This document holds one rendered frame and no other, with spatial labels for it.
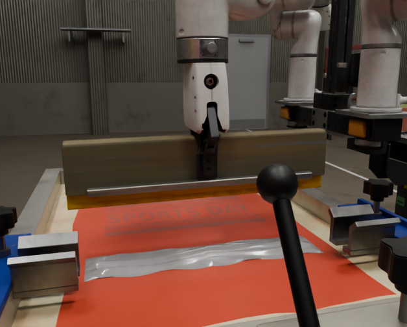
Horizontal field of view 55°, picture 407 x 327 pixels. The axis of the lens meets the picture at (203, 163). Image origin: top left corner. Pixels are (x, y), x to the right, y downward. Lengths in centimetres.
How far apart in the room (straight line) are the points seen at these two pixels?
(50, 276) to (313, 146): 43
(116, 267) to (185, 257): 10
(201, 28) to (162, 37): 853
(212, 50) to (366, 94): 62
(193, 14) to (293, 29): 94
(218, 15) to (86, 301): 41
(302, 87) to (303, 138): 82
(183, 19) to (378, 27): 63
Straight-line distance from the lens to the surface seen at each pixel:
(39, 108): 917
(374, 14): 110
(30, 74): 918
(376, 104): 108
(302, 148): 65
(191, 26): 56
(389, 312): 29
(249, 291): 53
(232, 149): 60
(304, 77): 146
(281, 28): 149
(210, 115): 54
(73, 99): 905
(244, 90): 940
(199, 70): 55
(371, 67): 108
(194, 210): 82
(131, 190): 57
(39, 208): 78
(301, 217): 80
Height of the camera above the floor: 122
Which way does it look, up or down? 12 degrees down
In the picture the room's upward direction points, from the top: straight up
